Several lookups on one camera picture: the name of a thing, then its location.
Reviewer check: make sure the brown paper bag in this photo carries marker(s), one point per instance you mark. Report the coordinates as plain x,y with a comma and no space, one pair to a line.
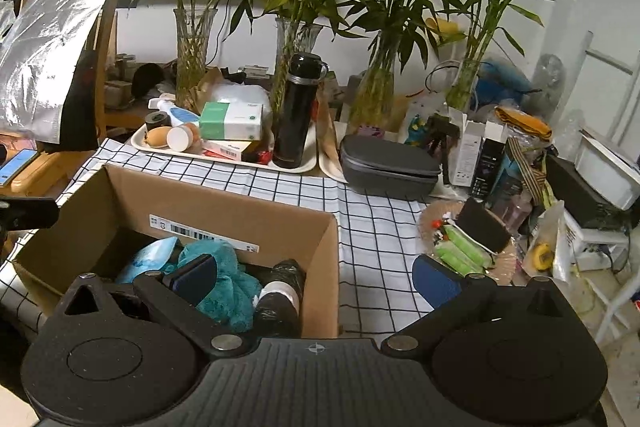
213,87

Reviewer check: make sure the blue wet wipes pack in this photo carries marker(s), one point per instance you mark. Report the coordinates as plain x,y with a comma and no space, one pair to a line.
150,258

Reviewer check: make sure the white pink barcode box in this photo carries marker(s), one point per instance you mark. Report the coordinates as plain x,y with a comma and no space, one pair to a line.
232,150

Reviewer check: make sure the white spray bottle blue label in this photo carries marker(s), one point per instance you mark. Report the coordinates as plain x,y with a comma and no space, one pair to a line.
176,114

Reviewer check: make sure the bamboo plant vase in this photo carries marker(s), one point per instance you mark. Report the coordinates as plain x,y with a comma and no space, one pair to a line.
490,6
399,29

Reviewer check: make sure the teal bath loofah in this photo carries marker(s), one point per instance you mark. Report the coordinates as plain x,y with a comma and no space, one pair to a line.
231,301

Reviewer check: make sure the smartphone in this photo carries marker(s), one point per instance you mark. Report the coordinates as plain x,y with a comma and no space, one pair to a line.
11,168

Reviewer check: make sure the white black grid tablecloth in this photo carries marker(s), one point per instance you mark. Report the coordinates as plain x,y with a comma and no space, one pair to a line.
378,236

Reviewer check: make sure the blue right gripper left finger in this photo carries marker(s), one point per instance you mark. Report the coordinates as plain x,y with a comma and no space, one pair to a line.
172,300

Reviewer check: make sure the silver foil sheet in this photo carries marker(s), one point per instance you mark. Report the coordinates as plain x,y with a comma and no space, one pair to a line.
38,60

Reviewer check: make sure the black tape roll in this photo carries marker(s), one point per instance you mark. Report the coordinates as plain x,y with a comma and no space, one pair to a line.
156,119

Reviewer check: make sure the white product box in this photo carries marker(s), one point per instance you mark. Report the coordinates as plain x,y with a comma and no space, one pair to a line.
464,152

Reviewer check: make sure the green white tissue pack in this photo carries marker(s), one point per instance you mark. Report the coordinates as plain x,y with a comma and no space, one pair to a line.
236,121

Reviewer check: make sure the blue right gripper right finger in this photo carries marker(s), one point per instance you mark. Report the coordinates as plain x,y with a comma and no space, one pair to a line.
456,301

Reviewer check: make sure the black thermos bottle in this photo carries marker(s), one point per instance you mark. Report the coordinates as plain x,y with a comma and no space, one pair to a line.
305,73

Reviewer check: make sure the red packet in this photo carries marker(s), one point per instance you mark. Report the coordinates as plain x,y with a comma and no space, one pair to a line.
263,157

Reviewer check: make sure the cardboard box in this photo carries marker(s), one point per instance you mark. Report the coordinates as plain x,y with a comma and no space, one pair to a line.
112,199

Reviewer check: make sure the cream plastic tray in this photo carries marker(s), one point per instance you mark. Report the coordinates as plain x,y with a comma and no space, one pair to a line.
308,163

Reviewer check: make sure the white orange pill bottle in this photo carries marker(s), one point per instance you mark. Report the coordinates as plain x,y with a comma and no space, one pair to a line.
181,138

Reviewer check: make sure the grey zip hard case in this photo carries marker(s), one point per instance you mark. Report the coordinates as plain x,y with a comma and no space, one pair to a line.
381,166

